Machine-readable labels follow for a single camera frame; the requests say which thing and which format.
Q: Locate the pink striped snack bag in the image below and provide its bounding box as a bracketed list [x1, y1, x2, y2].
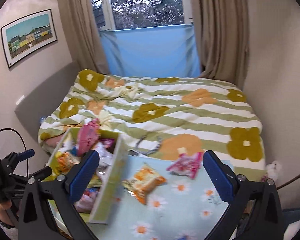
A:
[76, 119, 100, 157]

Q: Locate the window with trees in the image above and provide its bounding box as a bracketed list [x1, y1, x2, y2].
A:
[91, 0, 193, 31]

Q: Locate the beige curtain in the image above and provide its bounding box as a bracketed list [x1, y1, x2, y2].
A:
[190, 0, 249, 88]
[57, 0, 110, 74]

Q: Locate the black cable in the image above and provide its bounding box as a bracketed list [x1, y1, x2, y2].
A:
[0, 127, 30, 178]

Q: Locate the striped floral blanket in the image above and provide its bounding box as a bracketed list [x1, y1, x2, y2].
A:
[38, 69, 266, 176]

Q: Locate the framed landscape picture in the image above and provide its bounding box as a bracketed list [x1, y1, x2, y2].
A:
[1, 9, 57, 68]

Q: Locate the pink white snack bag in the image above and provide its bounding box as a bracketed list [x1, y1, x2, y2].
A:
[166, 152, 204, 180]

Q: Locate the daisy print tablecloth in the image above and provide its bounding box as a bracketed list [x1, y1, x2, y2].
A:
[88, 156, 228, 239]

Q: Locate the green cardboard box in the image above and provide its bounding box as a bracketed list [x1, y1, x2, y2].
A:
[45, 126, 129, 224]

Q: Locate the orange snack bag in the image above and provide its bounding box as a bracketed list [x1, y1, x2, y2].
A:
[121, 163, 167, 205]

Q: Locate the left beige curtain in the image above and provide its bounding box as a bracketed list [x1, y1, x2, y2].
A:
[57, 0, 110, 74]

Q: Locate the blue window cloth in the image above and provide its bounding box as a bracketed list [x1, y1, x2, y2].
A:
[100, 24, 201, 77]

